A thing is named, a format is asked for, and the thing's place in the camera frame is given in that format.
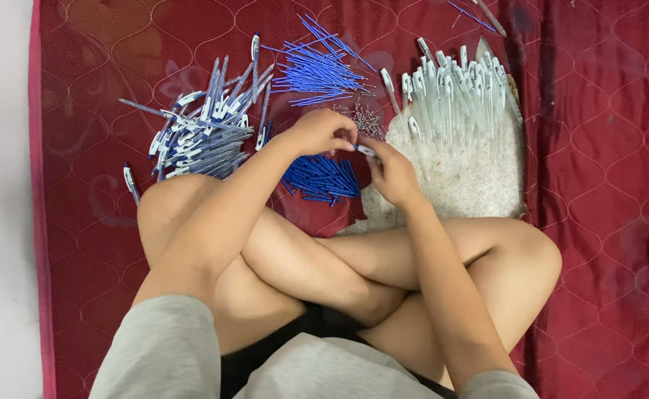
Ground person's left hand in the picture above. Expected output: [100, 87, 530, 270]
[281, 108, 359, 160]

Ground person's right hand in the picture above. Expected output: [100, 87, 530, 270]
[357, 137, 426, 211]

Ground pile of small metal springs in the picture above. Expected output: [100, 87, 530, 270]
[332, 100, 387, 140]

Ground pile of short blue tips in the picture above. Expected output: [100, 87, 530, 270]
[279, 154, 362, 207]

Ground pile of blue ink refills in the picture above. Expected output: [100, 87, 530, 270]
[260, 14, 378, 108]

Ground pile of clear pen barrels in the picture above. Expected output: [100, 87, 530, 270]
[380, 37, 525, 153]

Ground person's left leg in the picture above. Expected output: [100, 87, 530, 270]
[136, 174, 410, 357]

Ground person's leg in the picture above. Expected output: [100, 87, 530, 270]
[136, 174, 410, 357]
[315, 216, 564, 390]

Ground pile of assembled blue pens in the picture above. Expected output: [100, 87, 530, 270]
[118, 32, 277, 183]

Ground person's right leg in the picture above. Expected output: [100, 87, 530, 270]
[315, 216, 564, 390]

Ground lone blue ink refill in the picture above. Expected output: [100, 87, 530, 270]
[448, 0, 497, 33]

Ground lone clear pen barrel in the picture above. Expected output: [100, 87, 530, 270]
[471, 0, 507, 38]

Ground black shorts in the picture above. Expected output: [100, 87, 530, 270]
[220, 304, 459, 399]

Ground single blue white pen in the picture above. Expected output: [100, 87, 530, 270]
[123, 162, 141, 206]

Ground red quilted mattress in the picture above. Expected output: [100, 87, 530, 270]
[28, 0, 649, 399]

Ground grey shirt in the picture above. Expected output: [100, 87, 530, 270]
[88, 294, 541, 399]

